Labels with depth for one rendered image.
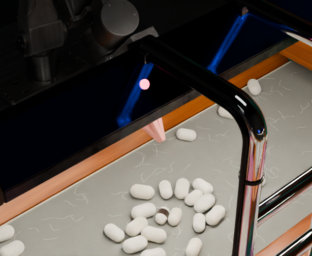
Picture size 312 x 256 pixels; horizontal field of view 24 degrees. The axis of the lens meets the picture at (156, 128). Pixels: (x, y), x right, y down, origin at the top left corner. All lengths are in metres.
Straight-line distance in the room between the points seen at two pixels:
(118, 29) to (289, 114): 0.40
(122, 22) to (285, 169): 0.36
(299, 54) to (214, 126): 0.21
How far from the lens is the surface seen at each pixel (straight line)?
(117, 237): 1.07
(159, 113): 0.80
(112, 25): 1.06
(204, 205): 1.11
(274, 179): 1.19
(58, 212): 1.14
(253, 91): 1.35
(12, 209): 1.14
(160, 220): 1.10
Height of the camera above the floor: 1.54
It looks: 39 degrees down
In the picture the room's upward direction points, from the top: straight up
